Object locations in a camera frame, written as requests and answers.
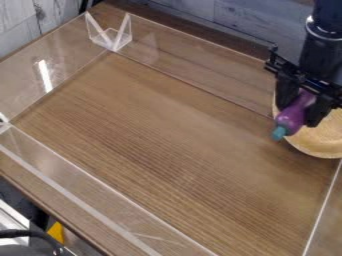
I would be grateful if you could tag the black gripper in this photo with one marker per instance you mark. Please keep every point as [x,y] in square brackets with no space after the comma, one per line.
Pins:
[317,73]

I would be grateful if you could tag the purple toy eggplant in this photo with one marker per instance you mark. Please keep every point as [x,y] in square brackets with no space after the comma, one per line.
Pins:
[290,118]

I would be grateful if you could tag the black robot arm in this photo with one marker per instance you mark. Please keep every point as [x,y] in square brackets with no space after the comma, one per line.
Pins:
[325,21]

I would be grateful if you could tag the brown wooden bowl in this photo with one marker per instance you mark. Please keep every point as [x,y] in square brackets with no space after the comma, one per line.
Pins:
[321,141]

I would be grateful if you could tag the clear acrylic tray walls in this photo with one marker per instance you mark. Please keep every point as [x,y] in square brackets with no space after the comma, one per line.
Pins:
[143,146]

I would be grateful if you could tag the yellow and black device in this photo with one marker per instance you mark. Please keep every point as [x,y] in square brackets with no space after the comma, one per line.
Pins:
[64,236]

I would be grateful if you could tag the clear acrylic corner bracket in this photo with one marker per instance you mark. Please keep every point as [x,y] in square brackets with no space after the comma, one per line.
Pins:
[109,38]

